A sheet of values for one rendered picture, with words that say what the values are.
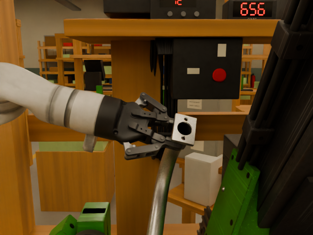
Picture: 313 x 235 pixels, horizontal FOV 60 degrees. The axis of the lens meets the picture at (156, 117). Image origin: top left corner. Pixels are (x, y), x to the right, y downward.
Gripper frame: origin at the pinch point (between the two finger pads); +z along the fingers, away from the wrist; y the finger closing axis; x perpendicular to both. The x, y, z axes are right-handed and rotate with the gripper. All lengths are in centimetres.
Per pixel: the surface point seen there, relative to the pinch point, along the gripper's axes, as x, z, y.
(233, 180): 3.0, 12.4, -4.7
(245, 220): 2.8, 14.6, -11.6
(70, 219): 14.6, -15.2, -15.5
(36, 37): 741, -447, 695
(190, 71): 6.3, 2.3, 22.0
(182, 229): 54, 17, -4
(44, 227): 64, -29, -12
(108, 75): 533, -111, 438
